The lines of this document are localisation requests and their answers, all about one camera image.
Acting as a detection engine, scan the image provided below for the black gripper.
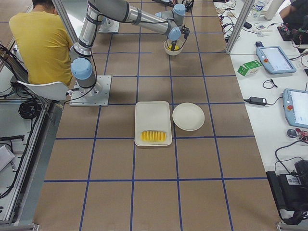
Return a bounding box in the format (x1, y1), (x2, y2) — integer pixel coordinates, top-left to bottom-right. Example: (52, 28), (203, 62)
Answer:
(170, 38), (178, 51)

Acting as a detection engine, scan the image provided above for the yellow lemon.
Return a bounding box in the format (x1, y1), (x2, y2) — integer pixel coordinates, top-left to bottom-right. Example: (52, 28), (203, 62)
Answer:
(168, 45), (180, 51)

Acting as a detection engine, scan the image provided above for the white ceramic bowl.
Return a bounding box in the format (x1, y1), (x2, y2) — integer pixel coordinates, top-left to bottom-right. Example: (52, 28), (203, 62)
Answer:
(164, 39), (184, 56)

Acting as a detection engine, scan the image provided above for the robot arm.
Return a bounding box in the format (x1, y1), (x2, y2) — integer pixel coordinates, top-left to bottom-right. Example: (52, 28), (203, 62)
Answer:
(70, 0), (189, 89)
(153, 0), (194, 12)

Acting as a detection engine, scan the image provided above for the cream round plate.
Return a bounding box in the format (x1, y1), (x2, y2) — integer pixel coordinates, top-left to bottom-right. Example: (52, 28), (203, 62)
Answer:
(172, 103), (205, 131)

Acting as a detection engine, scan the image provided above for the green white carton box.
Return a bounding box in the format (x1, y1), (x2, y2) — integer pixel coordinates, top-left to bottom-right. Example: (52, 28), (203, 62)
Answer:
(237, 60), (262, 77)

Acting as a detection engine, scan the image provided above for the white rectangular tray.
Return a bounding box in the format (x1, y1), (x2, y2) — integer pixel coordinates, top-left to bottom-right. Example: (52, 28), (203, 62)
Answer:
(134, 101), (172, 147)

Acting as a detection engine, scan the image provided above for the plastic water bottle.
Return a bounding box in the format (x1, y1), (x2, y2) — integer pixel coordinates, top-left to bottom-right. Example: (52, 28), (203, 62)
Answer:
(251, 0), (265, 20)

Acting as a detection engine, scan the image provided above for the sliced yellow bread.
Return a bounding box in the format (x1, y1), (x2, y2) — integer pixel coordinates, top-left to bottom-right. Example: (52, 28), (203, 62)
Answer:
(141, 130), (167, 142)

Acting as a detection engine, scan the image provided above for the upper teach pendant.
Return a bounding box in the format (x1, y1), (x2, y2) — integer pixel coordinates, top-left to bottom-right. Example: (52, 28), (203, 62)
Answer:
(256, 46), (296, 74)

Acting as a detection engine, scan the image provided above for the teach pendant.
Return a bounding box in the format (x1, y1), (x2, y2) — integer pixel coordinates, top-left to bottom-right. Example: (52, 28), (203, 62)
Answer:
(256, 46), (296, 74)
(282, 89), (308, 128)

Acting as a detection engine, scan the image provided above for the black power adapter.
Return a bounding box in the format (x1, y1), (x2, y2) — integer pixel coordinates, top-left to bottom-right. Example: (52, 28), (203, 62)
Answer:
(249, 96), (267, 106)

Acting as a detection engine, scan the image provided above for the white chair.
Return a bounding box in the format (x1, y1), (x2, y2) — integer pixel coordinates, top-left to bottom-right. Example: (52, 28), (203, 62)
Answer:
(17, 80), (69, 101)

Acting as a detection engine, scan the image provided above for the person in yellow shirt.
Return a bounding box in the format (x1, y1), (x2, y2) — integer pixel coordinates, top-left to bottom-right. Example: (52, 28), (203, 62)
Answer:
(9, 0), (73, 86)

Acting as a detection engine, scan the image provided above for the lower teach pendant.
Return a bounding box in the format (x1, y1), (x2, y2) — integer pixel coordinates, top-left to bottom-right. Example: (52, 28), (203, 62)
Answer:
(282, 89), (308, 128)

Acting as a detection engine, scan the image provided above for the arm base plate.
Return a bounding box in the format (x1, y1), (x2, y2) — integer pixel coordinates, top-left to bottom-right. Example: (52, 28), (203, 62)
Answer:
(98, 18), (119, 34)
(68, 75), (112, 106)

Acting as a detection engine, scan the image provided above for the aluminium frame post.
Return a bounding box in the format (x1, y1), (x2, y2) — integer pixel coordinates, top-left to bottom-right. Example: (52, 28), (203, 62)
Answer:
(225, 0), (255, 54)

